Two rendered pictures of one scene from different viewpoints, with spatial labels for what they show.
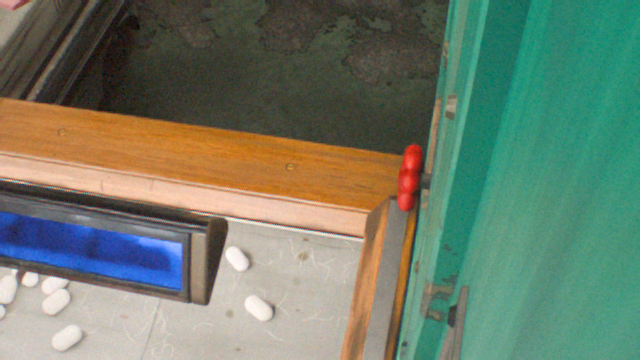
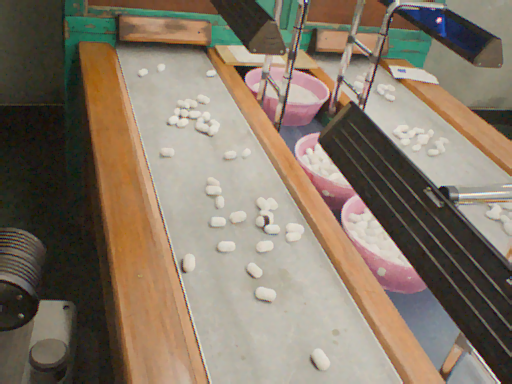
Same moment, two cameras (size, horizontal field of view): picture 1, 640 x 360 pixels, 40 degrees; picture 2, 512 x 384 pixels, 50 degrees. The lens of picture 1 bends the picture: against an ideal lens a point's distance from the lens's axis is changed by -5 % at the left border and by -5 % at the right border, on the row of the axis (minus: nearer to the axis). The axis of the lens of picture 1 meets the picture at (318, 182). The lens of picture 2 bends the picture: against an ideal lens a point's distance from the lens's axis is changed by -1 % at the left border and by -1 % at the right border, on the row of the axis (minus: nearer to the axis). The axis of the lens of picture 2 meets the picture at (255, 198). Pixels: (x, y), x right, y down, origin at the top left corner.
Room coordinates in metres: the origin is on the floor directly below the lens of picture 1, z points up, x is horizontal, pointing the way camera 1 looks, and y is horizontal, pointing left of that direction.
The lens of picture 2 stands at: (1.07, 1.59, 1.42)
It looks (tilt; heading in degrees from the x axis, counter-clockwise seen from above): 34 degrees down; 234
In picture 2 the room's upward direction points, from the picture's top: 12 degrees clockwise
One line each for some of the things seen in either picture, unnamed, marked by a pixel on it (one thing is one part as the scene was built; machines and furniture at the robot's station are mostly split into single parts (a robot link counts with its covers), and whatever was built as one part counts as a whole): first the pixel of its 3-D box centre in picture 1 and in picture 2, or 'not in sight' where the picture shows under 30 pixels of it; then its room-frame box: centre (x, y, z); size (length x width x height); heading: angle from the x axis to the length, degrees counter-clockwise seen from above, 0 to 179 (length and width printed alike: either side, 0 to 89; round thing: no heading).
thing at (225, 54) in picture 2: not in sight; (265, 57); (0.06, 0.06, 0.77); 0.33 x 0.15 x 0.01; 168
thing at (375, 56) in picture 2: not in sight; (381, 70); (-0.06, 0.49, 0.90); 0.20 x 0.19 x 0.45; 78
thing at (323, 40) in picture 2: not in sight; (351, 41); (-0.29, 0.08, 0.83); 0.30 x 0.06 x 0.07; 168
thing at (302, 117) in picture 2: not in sight; (284, 98); (0.10, 0.28, 0.72); 0.27 x 0.27 x 0.10
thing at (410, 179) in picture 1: (414, 180); not in sight; (0.30, -0.06, 1.24); 0.04 x 0.02 x 0.04; 168
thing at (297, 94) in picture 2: not in sight; (283, 101); (0.10, 0.28, 0.71); 0.22 x 0.22 x 0.06
